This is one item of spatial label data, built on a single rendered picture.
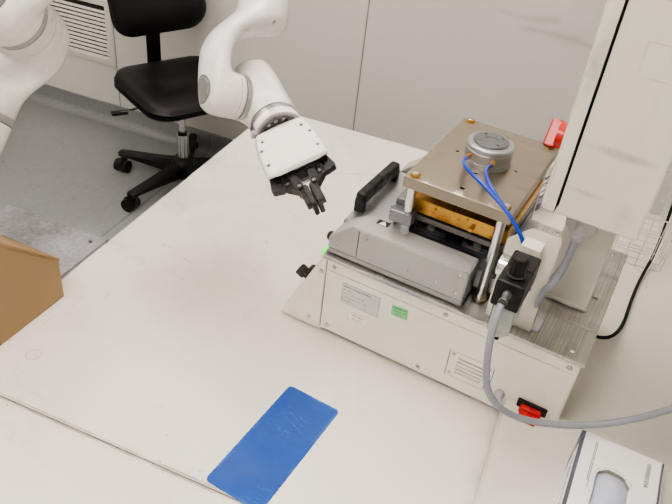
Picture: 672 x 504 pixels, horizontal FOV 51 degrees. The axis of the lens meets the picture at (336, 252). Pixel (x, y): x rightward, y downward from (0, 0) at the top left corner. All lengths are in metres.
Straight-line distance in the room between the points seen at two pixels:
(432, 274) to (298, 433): 0.33
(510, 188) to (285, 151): 0.36
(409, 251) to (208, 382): 0.41
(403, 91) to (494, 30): 0.43
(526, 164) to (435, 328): 0.31
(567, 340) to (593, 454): 0.18
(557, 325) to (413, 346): 0.24
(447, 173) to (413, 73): 1.74
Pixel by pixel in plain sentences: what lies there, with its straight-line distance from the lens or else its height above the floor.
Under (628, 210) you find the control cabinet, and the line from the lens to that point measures 0.99.
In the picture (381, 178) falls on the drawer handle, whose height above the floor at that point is 1.01.
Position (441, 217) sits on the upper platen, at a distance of 1.15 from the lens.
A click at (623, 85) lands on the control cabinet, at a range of 0.93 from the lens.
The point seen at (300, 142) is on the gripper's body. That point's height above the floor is 1.14.
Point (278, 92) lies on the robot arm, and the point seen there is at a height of 1.17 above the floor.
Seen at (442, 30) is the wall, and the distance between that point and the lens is 2.77.
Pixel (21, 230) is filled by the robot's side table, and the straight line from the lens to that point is 1.62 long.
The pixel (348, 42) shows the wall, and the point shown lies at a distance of 2.91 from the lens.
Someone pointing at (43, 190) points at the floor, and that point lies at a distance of 3.19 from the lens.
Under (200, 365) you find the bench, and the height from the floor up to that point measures 0.75.
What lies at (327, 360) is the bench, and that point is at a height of 0.75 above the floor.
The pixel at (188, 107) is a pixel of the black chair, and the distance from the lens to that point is 2.76.
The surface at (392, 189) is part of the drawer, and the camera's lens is 1.34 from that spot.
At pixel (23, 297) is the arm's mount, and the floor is 0.81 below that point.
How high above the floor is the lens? 1.65
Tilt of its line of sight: 36 degrees down
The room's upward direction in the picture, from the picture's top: 7 degrees clockwise
